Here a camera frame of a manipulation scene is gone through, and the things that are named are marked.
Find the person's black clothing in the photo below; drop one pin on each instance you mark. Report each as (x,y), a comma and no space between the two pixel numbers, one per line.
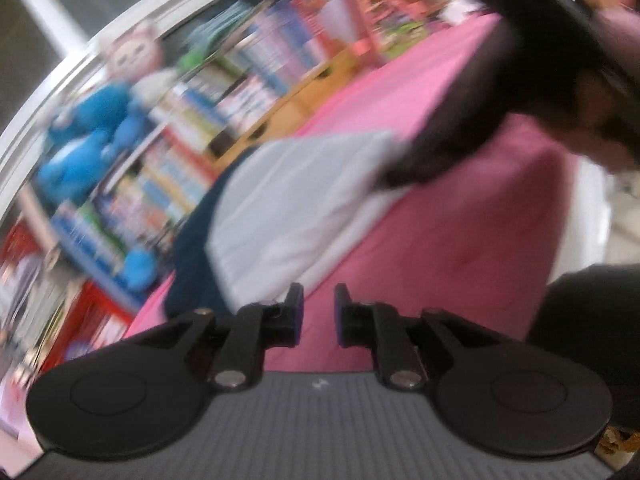
(590,330)

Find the pink plush doll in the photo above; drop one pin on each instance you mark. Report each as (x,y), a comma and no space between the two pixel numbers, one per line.
(135,57)

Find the tall blue picture book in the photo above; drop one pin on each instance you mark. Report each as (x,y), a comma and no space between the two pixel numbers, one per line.
(95,250)

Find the folded teal cloth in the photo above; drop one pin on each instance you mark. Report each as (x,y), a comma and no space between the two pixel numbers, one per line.
(225,22)

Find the green toy ball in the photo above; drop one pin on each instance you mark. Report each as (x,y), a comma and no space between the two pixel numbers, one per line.
(189,60)

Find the white plastic container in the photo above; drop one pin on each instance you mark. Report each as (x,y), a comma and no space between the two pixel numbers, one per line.
(337,20)

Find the person's right hand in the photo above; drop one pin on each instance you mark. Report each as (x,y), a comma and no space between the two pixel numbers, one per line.
(610,152)

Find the blue plush toy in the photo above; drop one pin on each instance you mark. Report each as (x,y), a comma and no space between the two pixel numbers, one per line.
(95,135)

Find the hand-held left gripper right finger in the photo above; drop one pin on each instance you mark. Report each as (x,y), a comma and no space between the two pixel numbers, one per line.
(340,315)

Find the black power adapter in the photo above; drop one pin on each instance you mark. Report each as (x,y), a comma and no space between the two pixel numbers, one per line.
(221,145)

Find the pink toy house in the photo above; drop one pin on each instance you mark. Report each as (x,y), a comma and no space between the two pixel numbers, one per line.
(385,20)

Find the wooden drawer organizer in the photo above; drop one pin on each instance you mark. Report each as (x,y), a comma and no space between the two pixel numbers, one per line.
(300,95)

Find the blue plush ball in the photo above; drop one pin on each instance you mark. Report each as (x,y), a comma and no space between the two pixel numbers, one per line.
(140,270)

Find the pink blanket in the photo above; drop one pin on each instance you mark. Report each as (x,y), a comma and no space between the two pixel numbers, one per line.
(450,260)

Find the row of colourful books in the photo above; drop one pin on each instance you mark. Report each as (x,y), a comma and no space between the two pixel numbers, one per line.
(200,125)

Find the navy and white jacket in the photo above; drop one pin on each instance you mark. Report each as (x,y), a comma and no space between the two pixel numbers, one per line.
(300,200)

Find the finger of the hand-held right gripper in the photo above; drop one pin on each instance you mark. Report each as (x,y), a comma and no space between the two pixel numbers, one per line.
(440,150)

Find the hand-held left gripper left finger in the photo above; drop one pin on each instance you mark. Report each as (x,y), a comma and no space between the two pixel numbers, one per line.
(296,310)

